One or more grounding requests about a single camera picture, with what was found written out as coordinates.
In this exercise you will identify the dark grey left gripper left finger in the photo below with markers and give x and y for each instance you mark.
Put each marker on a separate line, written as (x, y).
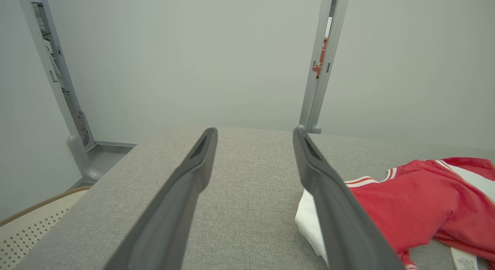
(174, 208)

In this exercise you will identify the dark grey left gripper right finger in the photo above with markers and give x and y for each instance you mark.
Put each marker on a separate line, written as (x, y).
(340, 223)

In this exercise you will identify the red shirt with white sleeves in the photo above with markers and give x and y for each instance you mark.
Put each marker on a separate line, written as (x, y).
(410, 208)

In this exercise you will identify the grey fabric sofa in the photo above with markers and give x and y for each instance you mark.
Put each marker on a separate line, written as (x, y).
(251, 208)

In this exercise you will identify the beige perforated laundry basket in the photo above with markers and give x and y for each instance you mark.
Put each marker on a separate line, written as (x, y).
(23, 239)

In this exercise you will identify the red object behind partition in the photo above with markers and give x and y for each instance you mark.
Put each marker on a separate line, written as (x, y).
(324, 49)

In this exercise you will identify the grey partition base rail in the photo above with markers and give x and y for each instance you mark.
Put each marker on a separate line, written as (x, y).
(116, 144)

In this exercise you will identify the grey corner partition post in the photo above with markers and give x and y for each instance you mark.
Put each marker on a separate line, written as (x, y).
(81, 158)

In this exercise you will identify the grey double partition post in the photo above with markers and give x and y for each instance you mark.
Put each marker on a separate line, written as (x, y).
(311, 107)

